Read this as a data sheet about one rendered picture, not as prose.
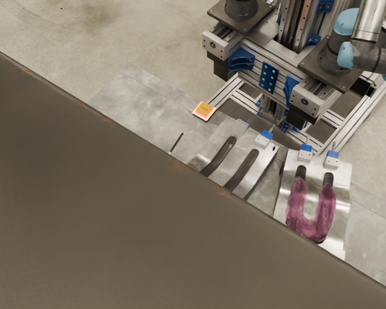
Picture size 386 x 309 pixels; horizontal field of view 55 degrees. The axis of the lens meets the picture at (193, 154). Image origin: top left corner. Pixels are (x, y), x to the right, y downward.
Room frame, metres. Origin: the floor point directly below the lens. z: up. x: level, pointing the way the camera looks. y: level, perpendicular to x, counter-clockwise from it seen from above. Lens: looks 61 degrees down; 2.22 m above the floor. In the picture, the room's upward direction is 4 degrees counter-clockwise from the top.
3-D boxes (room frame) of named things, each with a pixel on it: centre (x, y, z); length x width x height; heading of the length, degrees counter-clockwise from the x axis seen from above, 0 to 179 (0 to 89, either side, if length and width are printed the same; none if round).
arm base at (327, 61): (1.03, -0.61, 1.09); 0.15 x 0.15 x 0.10
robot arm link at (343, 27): (1.03, -0.62, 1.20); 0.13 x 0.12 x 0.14; 70
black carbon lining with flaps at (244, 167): (0.63, -0.11, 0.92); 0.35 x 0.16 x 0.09; 141
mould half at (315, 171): (0.46, -0.43, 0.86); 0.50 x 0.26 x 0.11; 158
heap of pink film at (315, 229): (0.47, -0.42, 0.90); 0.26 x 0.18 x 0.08; 158
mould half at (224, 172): (0.62, -0.10, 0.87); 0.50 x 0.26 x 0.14; 141
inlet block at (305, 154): (0.74, -0.47, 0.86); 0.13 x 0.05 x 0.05; 158
